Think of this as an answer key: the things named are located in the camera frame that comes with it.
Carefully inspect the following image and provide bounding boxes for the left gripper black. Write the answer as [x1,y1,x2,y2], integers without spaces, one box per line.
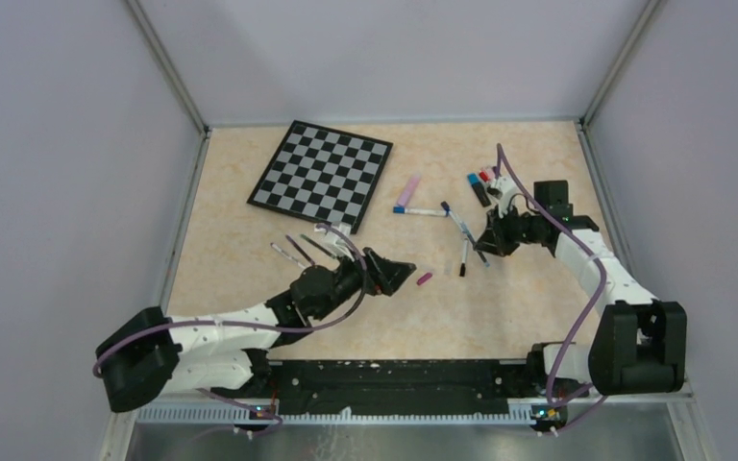
[312,244,415,322]

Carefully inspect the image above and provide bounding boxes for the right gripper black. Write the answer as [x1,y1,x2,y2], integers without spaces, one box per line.
[475,202,545,258]

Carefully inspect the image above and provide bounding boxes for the blue gel pen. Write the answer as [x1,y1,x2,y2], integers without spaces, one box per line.
[465,231,490,268]

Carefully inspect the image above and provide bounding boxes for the green gel pen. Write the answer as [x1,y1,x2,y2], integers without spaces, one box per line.
[299,233,338,260]

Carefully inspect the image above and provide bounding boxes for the purple gel pen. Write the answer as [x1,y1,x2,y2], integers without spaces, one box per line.
[285,234,315,266]

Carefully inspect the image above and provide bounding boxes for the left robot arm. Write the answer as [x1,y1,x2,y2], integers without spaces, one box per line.
[93,247,417,413]

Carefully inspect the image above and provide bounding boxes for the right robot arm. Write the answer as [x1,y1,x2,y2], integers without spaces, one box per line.
[476,177,687,396]

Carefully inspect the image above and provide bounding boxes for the black highlighter blue cap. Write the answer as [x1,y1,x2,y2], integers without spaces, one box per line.
[467,173,491,207]

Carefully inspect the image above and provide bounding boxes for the white marker blue cap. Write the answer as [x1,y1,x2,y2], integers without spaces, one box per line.
[392,206,449,217]

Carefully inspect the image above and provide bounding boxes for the lilac highlighter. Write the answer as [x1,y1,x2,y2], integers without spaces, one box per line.
[396,174,422,207]

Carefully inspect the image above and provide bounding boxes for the black grey chessboard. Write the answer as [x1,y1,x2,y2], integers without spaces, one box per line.
[247,120,394,233]

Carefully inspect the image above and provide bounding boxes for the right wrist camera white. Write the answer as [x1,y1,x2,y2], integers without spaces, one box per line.
[486,176,521,203]

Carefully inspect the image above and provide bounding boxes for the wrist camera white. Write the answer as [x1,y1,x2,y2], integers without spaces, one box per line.
[486,176,521,203]
[314,223,354,259]

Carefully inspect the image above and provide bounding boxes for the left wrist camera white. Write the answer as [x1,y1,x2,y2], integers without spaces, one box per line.
[314,223,354,259]

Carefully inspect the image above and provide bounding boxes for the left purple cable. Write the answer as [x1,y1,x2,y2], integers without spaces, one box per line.
[91,222,370,440]

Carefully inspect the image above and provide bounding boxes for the purple cable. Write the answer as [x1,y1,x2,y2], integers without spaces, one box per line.
[495,143,609,437]
[91,222,370,440]

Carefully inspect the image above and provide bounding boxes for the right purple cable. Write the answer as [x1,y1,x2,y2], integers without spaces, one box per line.
[495,143,609,437]

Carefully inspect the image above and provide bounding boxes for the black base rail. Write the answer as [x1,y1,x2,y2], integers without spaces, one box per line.
[215,359,593,422]

